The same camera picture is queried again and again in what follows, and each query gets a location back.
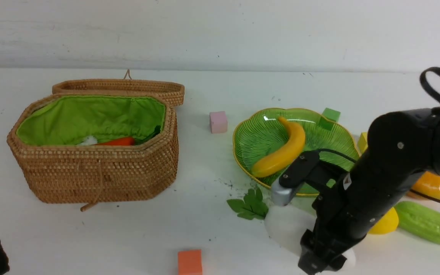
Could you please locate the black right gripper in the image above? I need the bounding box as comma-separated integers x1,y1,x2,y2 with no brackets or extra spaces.
298,173,396,275

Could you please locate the yellow toy lemon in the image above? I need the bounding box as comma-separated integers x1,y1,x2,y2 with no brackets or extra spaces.
369,207,399,235

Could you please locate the white toy radish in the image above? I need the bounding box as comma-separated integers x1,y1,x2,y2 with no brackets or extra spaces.
226,188,356,268

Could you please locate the green toy bitter gourd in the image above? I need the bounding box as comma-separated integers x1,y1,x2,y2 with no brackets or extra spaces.
394,201,440,245

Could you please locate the yellow toy banana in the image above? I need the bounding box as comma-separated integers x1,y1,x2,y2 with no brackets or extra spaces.
251,116,306,178

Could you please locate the orange toy carrot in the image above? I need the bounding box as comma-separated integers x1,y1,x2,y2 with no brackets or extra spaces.
97,126,162,146

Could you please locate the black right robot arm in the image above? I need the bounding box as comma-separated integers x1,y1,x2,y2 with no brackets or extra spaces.
295,108,440,275

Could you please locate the yellow cube block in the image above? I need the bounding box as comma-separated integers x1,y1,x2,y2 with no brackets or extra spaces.
357,132,368,154

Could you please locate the orange toy mango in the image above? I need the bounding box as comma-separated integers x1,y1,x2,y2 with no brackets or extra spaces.
412,171,440,199

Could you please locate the green cube block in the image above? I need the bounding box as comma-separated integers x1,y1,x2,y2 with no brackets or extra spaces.
318,108,341,131

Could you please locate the green leaf-shaped glass plate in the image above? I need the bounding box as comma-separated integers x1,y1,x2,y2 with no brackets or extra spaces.
233,108,361,176

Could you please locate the woven rattan basket green lining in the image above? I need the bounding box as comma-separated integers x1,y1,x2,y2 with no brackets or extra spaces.
7,94,179,211

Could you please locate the pink cube block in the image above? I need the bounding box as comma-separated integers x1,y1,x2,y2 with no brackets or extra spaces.
209,111,228,134

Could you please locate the orange cube block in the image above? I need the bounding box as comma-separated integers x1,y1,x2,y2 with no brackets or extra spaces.
177,249,203,275

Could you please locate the woven rattan basket lid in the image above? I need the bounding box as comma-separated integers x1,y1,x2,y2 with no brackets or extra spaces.
52,70,185,107

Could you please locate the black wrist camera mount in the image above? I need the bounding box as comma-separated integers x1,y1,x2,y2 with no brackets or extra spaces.
271,149,347,207

